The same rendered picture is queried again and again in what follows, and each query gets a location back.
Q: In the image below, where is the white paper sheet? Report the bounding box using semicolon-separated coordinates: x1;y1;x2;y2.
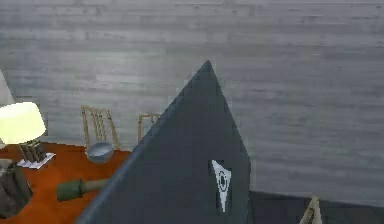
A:
16;152;56;170

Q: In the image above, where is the yellow shade table lamp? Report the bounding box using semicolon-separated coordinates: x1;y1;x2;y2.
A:
0;101;48;164

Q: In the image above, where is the light wooden chair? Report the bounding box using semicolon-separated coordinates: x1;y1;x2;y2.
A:
137;112;162;145
80;104;120;150
298;195;323;224

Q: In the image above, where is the green bottle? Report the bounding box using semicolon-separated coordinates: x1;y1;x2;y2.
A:
56;178;110;203

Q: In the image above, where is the orange-brown wooden table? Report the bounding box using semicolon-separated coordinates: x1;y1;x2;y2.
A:
0;142;132;224

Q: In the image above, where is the dark grey lumpy object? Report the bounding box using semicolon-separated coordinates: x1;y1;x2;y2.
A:
0;158;34;219

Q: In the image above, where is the grey bowl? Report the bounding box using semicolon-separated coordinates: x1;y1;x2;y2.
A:
85;140;115;164

